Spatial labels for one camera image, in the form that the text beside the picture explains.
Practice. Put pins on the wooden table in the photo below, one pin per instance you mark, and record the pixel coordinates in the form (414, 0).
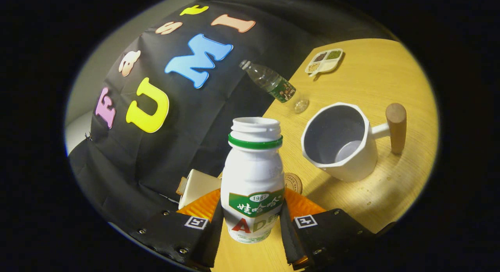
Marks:
(390, 80)

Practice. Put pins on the clear plastic water bottle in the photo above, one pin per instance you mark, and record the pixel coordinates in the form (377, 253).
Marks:
(273, 82)

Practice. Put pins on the round cork coaster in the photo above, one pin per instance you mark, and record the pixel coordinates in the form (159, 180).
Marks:
(295, 183)

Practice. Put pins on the white divided dish with grains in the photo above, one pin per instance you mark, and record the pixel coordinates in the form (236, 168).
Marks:
(326, 65)

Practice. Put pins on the black backdrop cloth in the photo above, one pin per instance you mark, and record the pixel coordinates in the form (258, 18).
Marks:
(187, 139)

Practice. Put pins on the toast bread slice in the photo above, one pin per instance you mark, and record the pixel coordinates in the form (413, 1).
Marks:
(181, 186)

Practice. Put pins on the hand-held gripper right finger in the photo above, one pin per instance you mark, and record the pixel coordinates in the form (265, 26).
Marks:
(289, 237)

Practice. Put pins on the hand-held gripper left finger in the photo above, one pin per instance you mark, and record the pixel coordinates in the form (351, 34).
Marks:
(211, 240)

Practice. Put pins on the white juice bottle green label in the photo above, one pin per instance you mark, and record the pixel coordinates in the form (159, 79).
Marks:
(252, 174)

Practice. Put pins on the cream toaster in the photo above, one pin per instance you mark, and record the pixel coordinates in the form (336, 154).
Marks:
(199, 186)

